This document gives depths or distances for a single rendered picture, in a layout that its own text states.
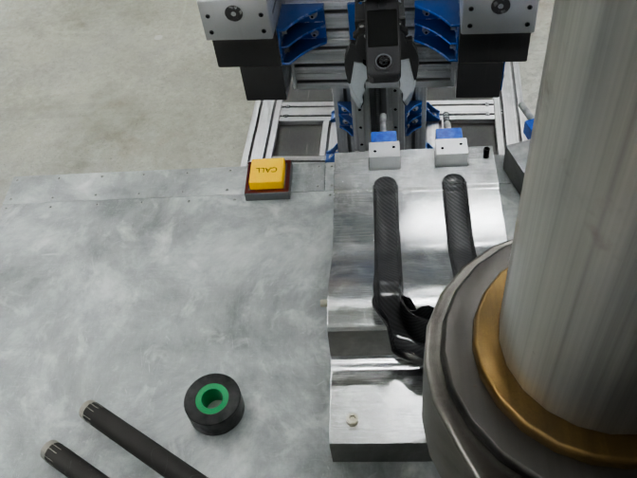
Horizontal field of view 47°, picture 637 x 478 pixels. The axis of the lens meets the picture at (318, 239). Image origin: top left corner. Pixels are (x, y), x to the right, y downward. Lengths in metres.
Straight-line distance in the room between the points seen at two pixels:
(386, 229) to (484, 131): 1.19
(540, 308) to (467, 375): 0.05
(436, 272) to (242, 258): 0.35
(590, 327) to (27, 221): 1.29
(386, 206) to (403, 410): 0.34
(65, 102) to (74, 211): 1.67
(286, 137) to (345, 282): 1.32
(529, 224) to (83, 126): 2.75
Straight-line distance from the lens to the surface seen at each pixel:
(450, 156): 1.18
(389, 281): 1.01
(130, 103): 2.92
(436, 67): 1.65
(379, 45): 1.00
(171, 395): 1.10
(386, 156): 1.17
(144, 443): 1.01
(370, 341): 0.98
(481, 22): 1.43
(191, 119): 2.76
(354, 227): 1.12
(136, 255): 1.27
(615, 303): 0.17
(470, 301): 0.24
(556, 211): 0.16
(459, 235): 1.12
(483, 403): 0.22
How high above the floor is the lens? 1.74
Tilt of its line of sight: 50 degrees down
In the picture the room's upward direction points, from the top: 9 degrees counter-clockwise
